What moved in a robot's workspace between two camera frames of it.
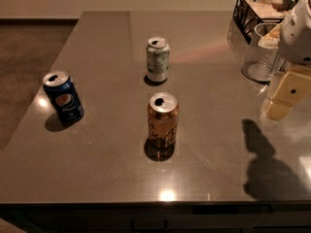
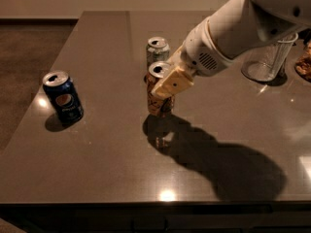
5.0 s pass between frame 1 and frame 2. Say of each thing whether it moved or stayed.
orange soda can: moved
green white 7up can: stayed
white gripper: moved
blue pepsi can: stayed
